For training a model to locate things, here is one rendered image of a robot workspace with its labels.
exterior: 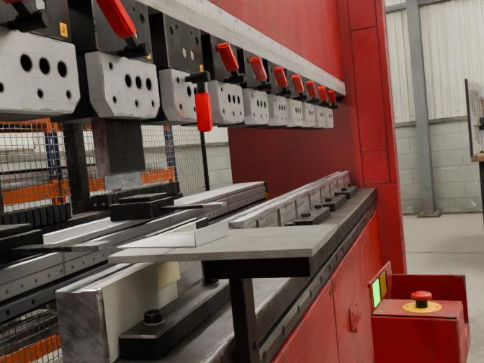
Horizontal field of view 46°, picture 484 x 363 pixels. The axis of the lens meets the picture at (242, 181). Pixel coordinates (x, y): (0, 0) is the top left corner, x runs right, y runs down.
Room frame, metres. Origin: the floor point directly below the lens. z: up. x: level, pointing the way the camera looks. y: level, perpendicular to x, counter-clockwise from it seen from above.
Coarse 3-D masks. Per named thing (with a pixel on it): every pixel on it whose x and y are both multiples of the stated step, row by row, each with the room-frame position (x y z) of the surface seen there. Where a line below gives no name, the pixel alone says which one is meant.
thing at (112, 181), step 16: (96, 128) 0.75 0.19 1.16; (112, 128) 0.77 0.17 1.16; (128, 128) 0.81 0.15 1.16; (96, 144) 0.76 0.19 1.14; (112, 144) 0.76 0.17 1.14; (128, 144) 0.80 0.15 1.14; (96, 160) 0.76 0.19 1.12; (112, 160) 0.76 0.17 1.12; (128, 160) 0.80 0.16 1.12; (144, 160) 0.84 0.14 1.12; (112, 176) 0.77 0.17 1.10; (128, 176) 0.81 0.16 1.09
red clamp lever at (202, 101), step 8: (200, 72) 0.92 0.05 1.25; (208, 72) 0.92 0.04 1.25; (192, 80) 0.92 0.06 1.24; (200, 80) 0.92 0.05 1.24; (208, 80) 0.92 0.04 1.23; (200, 88) 0.92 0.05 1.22; (200, 96) 0.92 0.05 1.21; (208, 96) 0.92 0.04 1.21; (200, 104) 0.92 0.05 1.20; (208, 104) 0.92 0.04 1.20; (200, 112) 0.92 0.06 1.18; (208, 112) 0.92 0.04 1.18; (200, 120) 0.92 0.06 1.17; (208, 120) 0.92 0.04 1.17; (200, 128) 0.92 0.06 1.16; (208, 128) 0.92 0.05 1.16
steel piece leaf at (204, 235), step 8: (216, 224) 0.76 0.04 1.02; (224, 224) 0.77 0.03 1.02; (200, 232) 0.72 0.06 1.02; (208, 232) 0.74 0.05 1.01; (216, 232) 0.75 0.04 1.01; (224, 232) 0.77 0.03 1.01; (160, 240) 0.79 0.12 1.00; (168, 240) 0.79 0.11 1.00; (176, 240) 0.78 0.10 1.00; (184, 240) 0.77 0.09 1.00; (192, 240) 0.76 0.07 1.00; (200, 240) 0.72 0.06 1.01; (208, 240) 0.73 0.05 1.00; (216, 240) 0.75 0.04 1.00
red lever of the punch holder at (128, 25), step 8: (104, 0) 0.67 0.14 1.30; (112, 0) 0.67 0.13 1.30; (104, 8) 0.67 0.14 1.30; (112, 8) 0.67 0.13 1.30; (120, 8) 0.68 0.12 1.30; (112, 16) 0.68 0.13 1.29; (120, 16) 0.68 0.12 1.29; (128, 16) 0.69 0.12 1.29; (112, 24) 0.69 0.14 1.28; (120, 24) 0.69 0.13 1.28; (128, 24) 0.69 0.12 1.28; (120, 32) 0.70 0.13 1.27; (128, 32) 0.70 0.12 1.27; (128, 40) 0.71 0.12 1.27; (136, 40) 0.72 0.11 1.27; (128, 48) 0.72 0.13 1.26; (136, 48) 0.72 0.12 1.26; (144, 48) 0.72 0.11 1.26; (120, 56) 0.73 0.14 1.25; (128, 56) 0.73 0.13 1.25; (136, 56) 0.73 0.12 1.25; (144, 56) 0.73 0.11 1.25
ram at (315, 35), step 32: (160, 0) 0.88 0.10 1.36; (224, 0) 1.17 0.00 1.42; (256, 0) 1.41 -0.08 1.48; (288, 0) 1.76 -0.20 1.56; (320, 0) 2.33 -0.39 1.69; (224, 32) 1.15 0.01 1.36; (288, 32) 1.72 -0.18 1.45; (320, 32) 2.26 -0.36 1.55; (288, 64) 1.68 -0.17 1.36; (320, 64) 2.20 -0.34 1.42
